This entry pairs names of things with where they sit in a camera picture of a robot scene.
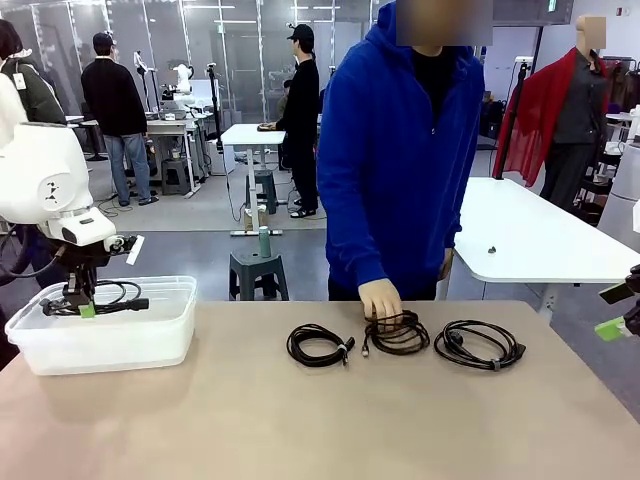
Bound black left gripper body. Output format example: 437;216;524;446
52;243;111;290

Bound black power cable coil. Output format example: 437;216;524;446
40;279;151;317
433;319;528;374

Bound black USB cable coil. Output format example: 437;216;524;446
360;308;432;357

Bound thin black cable coil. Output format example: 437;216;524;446
286;323;357;369

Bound blue-sleeved right forearm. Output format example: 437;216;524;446
324;189;401;291

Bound person's left hand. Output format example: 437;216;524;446
437;247;455;282

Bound person's right hand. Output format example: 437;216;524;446
358;277;404;322

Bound clear plastic storage bin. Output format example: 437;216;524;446
3;274;199;379

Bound white cylindrical floor unit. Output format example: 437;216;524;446
597;143;640;241

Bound grey plastic stool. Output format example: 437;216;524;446
160;158;192;196

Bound grey workbench desk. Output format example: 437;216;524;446
143;117;204;199

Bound man in black sweater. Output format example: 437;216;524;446
79;30;160;207

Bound grey-green plastic stool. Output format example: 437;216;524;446
228;248;290;301

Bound person in green jacket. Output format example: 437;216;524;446
0;18;69;126

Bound mannequin in grey shirt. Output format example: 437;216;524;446
539;14;614;211

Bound mannequin with red cloth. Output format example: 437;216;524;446
492;47;611;189

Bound dark plastic stool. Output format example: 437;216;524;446
253;168;279;215

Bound white standing desk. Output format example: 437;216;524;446
219;123;289;237

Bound small white background robot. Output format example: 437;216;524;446
169;62;196;109

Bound clothes rack with garments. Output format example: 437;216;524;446
599;54;640;116

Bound black bags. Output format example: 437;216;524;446
482;98;507;140

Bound black tripod with white head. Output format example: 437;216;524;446
492;54;532;181

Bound person in black with cap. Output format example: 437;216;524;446
272;23;321;219

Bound person in blue hoodie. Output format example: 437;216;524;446
316;0;486;302

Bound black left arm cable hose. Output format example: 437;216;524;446
0;222;69;287

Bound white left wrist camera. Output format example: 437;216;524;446
105;233;146;266

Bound black camera tripod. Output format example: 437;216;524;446
207;62;225;151

